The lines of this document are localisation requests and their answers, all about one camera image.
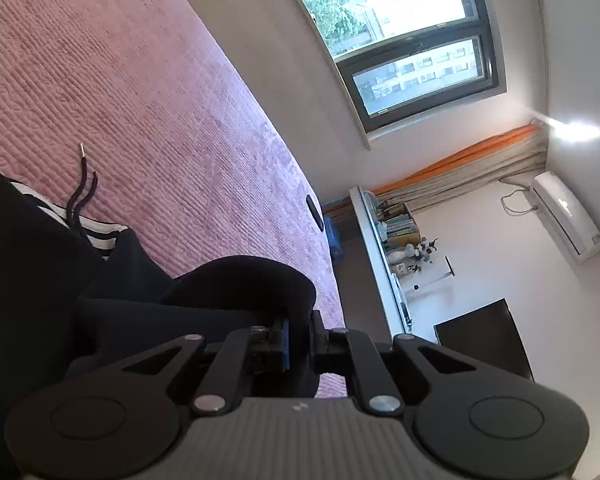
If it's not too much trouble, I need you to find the navy hoodie with white stripes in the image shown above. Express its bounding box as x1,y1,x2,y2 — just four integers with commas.
0,171,318,479

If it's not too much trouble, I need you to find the blue plastic stool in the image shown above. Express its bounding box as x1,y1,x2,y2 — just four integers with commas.
324,216,343,264

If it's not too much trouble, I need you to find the white vase with flowers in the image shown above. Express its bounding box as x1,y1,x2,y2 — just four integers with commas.
387,237,438,278

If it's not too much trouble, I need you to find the row of books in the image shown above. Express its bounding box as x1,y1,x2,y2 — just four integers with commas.
375,200,422,248

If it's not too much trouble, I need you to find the black monitor screen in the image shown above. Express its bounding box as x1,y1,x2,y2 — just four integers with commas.
434,299,534,380

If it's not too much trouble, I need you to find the white air conditioner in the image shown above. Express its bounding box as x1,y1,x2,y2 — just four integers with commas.
531,171,600,263

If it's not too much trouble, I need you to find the beige and orange curtain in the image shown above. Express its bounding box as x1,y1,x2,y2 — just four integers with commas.
322,121,549,216

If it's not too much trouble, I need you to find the dark framed window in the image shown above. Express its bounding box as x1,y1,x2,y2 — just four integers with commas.
300,0,504,136

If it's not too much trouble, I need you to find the pink quilted bedspread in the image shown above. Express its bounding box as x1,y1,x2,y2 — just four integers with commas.
0,0,351,401

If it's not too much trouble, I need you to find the white wall shelf desk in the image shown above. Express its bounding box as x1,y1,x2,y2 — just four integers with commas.
349,186,412,338

